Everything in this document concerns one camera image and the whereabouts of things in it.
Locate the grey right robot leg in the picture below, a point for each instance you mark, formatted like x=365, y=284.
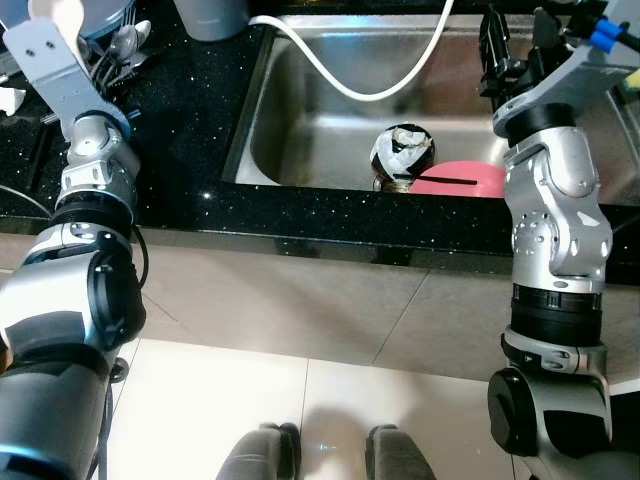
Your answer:
x=400, y=458

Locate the grey left robot leg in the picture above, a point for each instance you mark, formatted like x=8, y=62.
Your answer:
x=258, y=455

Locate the stainless steel sink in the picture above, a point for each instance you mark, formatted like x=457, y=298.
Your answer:
x=330, y=130

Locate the pink plate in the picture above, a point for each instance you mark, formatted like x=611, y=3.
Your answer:
x=470, y=172

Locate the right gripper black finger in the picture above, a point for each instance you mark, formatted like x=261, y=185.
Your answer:
x=494, y=38
x=548, y=28

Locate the thin black chopstick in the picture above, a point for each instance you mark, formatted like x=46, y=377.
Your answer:
x=440, y=181

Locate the white plastic spoon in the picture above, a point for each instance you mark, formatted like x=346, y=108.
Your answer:
x=60, y=18

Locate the red white bowl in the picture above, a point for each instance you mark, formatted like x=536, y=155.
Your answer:
x=402, y=155

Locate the grey cabinet door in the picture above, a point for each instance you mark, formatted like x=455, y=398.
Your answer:
x=450, y=330
x=280, y=300

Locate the grey robot leg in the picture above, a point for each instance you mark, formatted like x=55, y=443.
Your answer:
x=258, y=455
x=400, y=458

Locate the metal spoon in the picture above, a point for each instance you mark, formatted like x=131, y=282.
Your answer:
x=120, y=42
x=140, y=32

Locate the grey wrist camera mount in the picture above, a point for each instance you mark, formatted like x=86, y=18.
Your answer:
x=55, y=80
x=570, y=75

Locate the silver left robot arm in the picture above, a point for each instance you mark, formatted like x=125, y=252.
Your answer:
x=85, y=165

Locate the clear water filter pitcher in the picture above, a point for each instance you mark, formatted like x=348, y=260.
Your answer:
x=110, y=15

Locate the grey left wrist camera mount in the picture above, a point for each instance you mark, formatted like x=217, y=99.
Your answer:
x=55, y=80

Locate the grey thermos flask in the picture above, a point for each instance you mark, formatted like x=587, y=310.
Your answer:
x=210, y=18

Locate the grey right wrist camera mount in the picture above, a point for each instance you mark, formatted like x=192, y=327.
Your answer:
x=570, y=75

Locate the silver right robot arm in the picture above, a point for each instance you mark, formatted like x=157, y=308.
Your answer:
x=555, y=220

